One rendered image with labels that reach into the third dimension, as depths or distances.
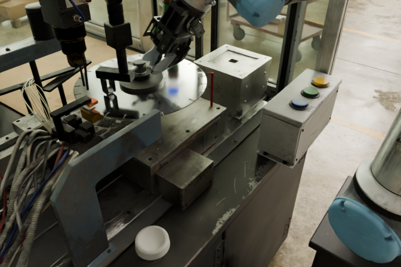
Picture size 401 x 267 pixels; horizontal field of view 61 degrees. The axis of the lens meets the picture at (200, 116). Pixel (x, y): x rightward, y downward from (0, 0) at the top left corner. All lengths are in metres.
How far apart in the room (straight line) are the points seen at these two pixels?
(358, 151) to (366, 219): 1.76
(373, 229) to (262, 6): 0.39
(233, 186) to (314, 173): 1.25
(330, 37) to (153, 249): 0.73
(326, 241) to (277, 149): 0.26
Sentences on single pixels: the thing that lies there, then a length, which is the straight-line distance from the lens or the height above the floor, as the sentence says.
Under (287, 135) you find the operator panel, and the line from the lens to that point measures 0.88.
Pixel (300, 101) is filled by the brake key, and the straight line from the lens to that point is 0.91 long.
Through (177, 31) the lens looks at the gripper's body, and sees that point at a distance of 0.75.
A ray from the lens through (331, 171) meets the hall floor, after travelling 2.12.
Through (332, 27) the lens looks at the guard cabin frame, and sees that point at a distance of 1.05.
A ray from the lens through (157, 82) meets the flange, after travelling 0.85.
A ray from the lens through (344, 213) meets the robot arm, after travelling 0.60.
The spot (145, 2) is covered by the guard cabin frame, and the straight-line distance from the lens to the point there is 1.45.
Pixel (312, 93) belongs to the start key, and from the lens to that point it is 0.95.
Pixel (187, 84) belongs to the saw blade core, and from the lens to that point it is 0.86.
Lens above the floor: 1.37
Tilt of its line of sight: 35 degrees down
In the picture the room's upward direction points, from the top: straight up
